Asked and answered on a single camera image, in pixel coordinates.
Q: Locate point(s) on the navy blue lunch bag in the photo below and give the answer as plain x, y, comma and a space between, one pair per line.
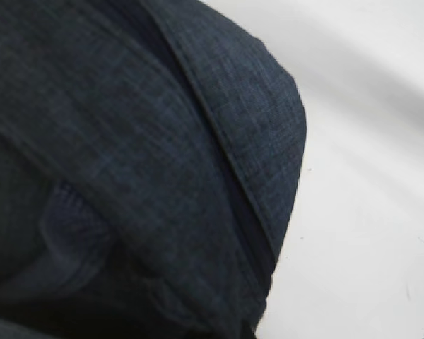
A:
150, 153

